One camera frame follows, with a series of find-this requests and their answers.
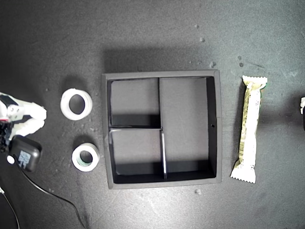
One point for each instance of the large white tape roll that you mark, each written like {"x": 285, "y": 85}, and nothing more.
{"x": 64, "y": 106}

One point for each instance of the snack bar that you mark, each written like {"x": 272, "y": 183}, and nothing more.
{"x": 249, "y": 133}

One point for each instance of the small white tape roll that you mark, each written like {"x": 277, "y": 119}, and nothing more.
{"x": 75, "y": 158}

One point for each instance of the black tray with wells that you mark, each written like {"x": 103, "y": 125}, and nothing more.
{"x": 183, "y": 119}

